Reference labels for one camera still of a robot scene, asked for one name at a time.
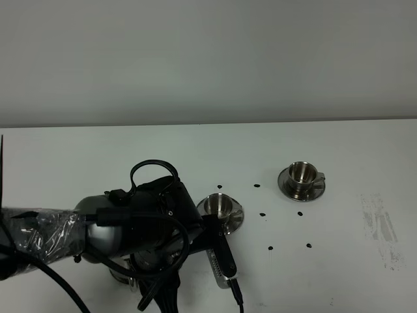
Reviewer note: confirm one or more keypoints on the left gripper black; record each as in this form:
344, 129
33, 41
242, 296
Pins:
168, 223

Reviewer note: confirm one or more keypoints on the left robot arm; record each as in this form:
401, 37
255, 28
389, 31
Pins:
97, 230

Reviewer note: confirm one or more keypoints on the near steel teacup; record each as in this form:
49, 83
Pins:
221, 205

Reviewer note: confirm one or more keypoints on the steel teacup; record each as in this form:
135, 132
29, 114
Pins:
221, 205
304, 176

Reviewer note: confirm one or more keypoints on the near steel saucer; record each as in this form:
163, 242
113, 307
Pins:
229, 227

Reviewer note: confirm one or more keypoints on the steel saucer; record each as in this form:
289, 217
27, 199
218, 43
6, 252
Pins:
315, 192
229, 227

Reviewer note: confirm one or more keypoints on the far steel saucer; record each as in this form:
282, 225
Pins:
315, 192

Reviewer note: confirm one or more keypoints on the far steel teacup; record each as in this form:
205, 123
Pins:
304, 176

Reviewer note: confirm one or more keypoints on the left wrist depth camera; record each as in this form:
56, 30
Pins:
218, 251

